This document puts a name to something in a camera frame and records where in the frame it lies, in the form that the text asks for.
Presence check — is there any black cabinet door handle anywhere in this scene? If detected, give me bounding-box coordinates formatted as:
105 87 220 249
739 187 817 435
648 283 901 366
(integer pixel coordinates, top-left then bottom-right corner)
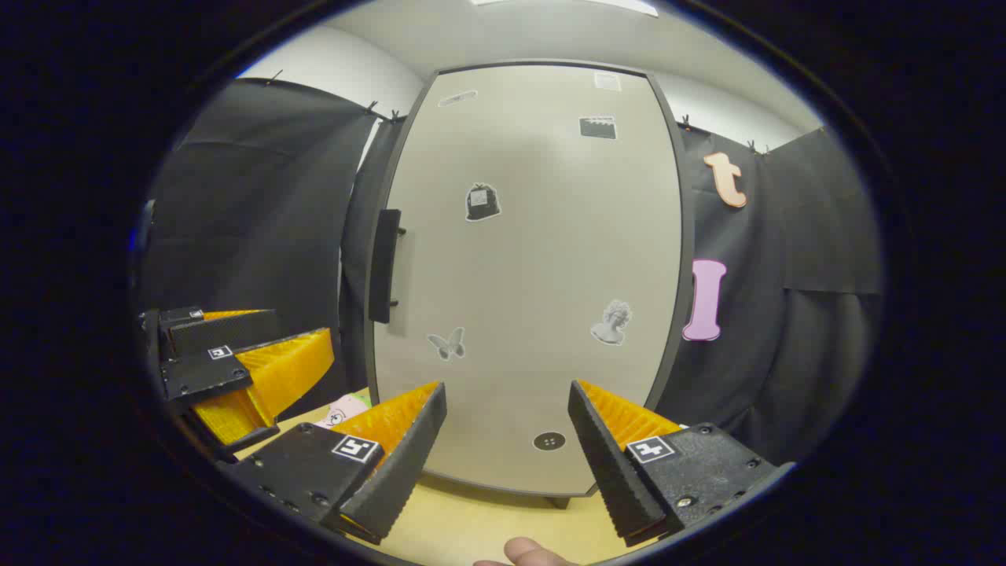
367 208 407 325

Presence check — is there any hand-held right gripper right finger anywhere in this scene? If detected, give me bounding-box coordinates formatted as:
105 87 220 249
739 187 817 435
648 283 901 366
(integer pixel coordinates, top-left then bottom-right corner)
567 380 780 548

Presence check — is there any dark grey cabinet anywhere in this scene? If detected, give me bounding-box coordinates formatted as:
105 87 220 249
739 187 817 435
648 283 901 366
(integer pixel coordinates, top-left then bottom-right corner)
363 57 698 510

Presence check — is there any pink cartoon coaster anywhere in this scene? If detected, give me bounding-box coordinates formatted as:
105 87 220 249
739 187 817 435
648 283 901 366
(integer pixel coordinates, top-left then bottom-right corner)
313 395 373 430

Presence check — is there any black backdrop cloth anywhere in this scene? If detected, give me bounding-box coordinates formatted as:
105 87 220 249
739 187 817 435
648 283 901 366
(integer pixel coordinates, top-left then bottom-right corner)
138 77 885 466

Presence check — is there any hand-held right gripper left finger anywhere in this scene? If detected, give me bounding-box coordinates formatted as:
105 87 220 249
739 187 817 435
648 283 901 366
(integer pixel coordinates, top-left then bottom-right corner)
224 382 448 546

